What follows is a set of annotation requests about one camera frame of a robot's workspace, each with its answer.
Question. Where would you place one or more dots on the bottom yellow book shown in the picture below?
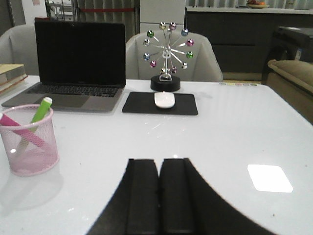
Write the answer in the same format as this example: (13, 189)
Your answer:
(14, 89)

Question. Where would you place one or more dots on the top yellow book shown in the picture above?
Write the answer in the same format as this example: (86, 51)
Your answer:
(9, 72)

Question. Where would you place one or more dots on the pink highlighter pen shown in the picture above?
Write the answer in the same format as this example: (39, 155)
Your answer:
(9, 124)

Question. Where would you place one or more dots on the green highlighter pen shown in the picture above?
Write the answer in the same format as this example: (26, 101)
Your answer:
(39, 115)

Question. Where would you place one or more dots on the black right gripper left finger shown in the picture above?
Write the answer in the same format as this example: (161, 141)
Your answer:
(143, 207)

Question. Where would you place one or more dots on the fruit bowl on counter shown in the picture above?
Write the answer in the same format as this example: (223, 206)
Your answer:
(256, 4)

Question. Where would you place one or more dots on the white computer mouse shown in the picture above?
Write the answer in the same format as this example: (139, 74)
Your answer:
(164, 100)

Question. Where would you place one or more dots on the white cabinet behind laptop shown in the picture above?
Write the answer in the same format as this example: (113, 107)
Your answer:
(152, 12)

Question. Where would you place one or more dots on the right grey armchair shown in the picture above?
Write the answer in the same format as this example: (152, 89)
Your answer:
(202, 67)

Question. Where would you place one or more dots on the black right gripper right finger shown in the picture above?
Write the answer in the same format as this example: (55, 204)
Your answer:
(176, 210)

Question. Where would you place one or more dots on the pink mesh pen holder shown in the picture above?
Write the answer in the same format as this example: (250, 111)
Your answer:
(33, 160)

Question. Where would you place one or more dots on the black mouse pad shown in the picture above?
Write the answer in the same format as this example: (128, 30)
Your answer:
(143, 103)

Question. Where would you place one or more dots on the middle cream book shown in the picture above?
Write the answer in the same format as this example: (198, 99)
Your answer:
(11, 83)

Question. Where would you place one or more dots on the ferris wheel desk ornament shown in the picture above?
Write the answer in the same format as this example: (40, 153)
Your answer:
(166, 81)

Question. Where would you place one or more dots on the grey laptop computer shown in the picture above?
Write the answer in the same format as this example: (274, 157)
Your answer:
(81, 66)

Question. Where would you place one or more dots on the yellow book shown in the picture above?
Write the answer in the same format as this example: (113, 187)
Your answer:
(14, 89)
(9, 72)

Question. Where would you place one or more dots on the left grey armchair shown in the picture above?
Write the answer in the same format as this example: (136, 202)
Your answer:
(18, 46)

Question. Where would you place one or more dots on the grey armchair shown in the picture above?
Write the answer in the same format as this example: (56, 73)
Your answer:
(202, 67)
(18, 46)

